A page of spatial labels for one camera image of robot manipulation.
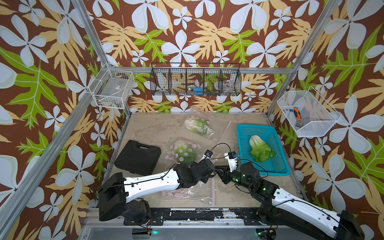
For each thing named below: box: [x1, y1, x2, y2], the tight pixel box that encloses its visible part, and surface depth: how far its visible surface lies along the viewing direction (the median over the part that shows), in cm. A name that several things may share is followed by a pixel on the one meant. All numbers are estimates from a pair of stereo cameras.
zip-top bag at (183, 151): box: [162, 138, 210, 165], surface depth 90 cm
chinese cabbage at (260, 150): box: [249, 135, 276, 163], surface depth 94 cm
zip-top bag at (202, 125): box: [183, 107, 232, 143], surface depth 107 cm
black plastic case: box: [114, 139, 162, 176], surface depth 91 cm
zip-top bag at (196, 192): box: [162, 181, 213, 205], surface depth 82 cm
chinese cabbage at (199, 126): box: [184, 118, 208, 135], surface depth 106 cm
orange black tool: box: [293, 107, 303, 121], surface depth 86 cm
